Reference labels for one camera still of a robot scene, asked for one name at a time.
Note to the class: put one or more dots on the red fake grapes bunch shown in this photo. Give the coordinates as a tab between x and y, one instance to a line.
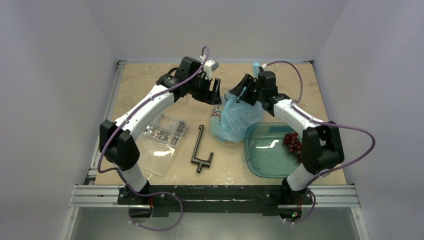
292	141

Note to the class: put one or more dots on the blue plastic bag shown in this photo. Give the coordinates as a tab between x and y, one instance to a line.
230	120

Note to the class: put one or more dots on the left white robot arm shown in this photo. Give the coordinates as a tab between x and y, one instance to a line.
117	139

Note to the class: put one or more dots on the clear plastic screw box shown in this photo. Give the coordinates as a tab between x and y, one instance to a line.
158	143

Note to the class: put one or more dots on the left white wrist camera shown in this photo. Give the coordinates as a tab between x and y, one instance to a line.
210	65

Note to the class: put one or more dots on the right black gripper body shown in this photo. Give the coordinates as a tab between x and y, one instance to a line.
247	92

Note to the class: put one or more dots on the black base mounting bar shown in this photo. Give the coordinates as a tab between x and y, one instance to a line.
268	200

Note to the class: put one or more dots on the aluminium frame rail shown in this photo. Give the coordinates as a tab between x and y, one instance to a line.
343	196

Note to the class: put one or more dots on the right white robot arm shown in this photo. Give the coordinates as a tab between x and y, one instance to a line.
286	110

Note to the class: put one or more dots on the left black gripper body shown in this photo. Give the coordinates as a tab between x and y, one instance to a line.
199	89

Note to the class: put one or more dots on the teal plastic tray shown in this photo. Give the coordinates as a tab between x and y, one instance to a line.
268	157

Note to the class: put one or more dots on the black metal bracket tool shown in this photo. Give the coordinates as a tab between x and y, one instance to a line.
196	158

